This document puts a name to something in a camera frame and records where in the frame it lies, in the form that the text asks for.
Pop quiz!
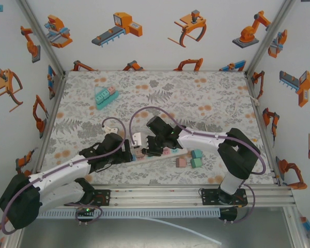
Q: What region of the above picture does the white power strip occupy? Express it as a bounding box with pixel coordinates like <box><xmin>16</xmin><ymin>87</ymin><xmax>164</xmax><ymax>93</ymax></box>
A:
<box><xmin>130</xmin><ymin>147</ymin><xmax>189</xmax><ymax>163</ymax></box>

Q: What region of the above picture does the green plug adapter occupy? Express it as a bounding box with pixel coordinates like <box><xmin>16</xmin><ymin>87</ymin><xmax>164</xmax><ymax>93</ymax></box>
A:
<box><xmin>190</xmin><ymin>158</ymin><xmax>204</xmax><ymax>169</ymax></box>

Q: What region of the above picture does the teal triangular socket base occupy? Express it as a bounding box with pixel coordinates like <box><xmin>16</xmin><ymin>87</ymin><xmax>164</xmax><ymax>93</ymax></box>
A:
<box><xmin>94</xmin><ymin>86</ymin><xmax>120</xmax><ymax>111</ymax></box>

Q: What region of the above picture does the floral table cloth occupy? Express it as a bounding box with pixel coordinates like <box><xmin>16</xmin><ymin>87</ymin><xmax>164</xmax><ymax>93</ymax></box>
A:
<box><xmin>42</xmin><ymin>70</ymin><xmax>279</xmax><ymax>186</ymax></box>

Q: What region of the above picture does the controller board with green light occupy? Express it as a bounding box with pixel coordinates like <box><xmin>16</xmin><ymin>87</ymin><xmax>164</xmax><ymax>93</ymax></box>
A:
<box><xmin>76</xmin><ymin>206</ymin><xmax>96</xmax><ymax>217</ymax></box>

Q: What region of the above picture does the grey metal panel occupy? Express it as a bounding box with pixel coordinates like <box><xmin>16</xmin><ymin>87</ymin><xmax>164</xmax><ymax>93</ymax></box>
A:
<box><xmin>15</xmin><ymin>218</ymin><xmax>296</xmax><ymax>248</ymax></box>

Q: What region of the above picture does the black controller box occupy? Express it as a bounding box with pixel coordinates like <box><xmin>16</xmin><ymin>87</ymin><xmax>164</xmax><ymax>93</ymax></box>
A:
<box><xmin>219</xmin><ymin>207</ymin><xmax>239</xmax><ymax>222</ymax></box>

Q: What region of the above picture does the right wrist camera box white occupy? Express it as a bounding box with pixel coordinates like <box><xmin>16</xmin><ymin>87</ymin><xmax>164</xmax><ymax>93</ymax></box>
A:
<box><xmin>131</xmin><ymin>132</ymin><xmax>143</xmax><ymax>148</ymax></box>

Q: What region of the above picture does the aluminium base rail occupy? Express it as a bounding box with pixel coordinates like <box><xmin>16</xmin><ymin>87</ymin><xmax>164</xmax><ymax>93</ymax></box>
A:
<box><xmin>37</xmin><ymin>183</ymin><xmax>297</xmax><ymax>208</ymax></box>

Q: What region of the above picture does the white slotted cable duct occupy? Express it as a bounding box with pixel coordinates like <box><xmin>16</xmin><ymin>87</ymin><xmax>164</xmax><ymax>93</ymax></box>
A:
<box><xmin>37</xmin><ymin>209</ymin><xmax>221</xmax><ymax>219</ymax></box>

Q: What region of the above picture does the aluminium side rail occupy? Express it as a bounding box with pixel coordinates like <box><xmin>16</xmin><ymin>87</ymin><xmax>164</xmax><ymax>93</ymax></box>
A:
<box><xmin>33</xmin><ymin>72</ymin><xmax>68</xmax><ymax>176</ymax></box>
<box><xmin>244</xmin><ymin>72</ymin><xmax>284</xmax><ymax>185</ymax></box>

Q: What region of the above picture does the aluminium frame post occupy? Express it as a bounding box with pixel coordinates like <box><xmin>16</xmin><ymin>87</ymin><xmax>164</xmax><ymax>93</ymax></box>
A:
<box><xmin>16</xmin><ymin>0</ymin><xmax>67</xmax><ymax>76</ymax></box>
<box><xmin>244</xmin><ymin>0</ymin><xmax>298</xmax><ymax>76</ymax></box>

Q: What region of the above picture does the aluminium frame leg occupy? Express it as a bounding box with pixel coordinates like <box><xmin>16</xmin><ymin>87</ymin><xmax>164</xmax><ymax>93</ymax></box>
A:
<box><xmin>283</xmin><ymin>206</ymin><xmax>309</xmax><ymax>248</ymax></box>
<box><xmin>4</xmin><ymin>228</ymin><xmax>25</xmax><ymax>248</ymax></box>

